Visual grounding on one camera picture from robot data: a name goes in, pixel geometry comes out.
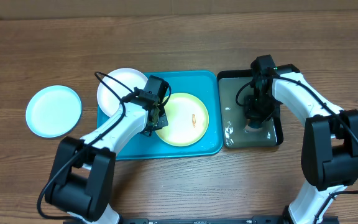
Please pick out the teal plastic tray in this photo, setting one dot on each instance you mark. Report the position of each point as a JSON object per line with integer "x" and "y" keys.
{"x": 201, "y": 84}

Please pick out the white plate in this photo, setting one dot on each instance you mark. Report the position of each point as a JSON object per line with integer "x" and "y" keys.
{"x": 130, "y": 77}

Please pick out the black water tray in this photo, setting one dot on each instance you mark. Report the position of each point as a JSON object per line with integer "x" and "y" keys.
{"x": 237, "y": 132}

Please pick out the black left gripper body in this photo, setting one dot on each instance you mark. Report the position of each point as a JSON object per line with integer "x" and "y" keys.
{"x": 161, "y": 122}

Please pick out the yellow plate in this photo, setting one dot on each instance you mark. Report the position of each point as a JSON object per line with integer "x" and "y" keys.
{"x": 188, "y": 120}

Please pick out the light blue plate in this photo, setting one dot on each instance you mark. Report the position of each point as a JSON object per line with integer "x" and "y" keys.
{"x": 53, "y": 111}

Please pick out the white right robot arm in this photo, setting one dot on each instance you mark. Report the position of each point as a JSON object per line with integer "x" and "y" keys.
{"x": 329, "y": 155}

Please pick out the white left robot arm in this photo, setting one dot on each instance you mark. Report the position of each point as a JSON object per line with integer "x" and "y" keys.
{"x": 80, "y": 181}

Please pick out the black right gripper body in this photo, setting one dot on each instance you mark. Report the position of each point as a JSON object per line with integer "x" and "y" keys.
{"x": 257, "y": 115}

